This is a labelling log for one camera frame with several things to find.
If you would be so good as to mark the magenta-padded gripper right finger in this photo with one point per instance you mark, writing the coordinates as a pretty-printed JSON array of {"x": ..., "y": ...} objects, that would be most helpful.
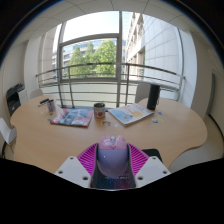
[{"x": 153, "y": 170}]

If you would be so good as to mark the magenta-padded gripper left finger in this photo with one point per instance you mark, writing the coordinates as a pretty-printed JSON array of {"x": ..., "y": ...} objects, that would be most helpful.
[{"x": 71, "y": 170}]

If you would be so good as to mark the lilac and pink computer mouse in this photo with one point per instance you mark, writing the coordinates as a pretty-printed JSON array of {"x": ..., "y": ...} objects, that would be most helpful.
[{"x": 112, "y": 156}]

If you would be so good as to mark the black mouse pad, red-blue print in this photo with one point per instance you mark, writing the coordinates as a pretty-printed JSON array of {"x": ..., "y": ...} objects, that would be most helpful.
[{"x": 152, "y": 153}]

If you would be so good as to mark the colourful closed magazine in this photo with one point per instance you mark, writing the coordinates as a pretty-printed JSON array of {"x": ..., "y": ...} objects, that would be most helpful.
[{"x": 72, "y": 117}]

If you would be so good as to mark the pale blue open booklet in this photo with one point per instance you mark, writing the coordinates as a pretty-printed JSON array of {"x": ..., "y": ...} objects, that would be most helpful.
[{"x": 130, "y": 114}]

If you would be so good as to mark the grey cup with red mark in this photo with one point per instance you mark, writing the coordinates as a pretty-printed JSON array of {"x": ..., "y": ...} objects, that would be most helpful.
[{"x": 99, "y": 111}]

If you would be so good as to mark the black cylinder bottle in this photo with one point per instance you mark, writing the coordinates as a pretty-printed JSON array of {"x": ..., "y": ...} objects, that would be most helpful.
[{"x": 153, "y": 96}]

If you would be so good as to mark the small dark blue stapler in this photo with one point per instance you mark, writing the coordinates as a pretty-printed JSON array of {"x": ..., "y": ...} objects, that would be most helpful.
[{"x": 43, "y": 101}]

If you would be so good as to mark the white chair with wooden legs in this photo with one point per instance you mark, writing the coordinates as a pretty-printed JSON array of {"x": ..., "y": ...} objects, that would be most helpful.
[{"x": 6, "y": 133}]

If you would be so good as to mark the black and white printer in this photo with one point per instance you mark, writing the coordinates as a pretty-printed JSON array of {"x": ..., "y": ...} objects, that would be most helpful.
[{"x": 13, "y": 99}]

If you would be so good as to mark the grey metal balcony railing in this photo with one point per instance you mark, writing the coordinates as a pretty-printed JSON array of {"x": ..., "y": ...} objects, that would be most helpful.
[{"x": 100, "y": 64}]

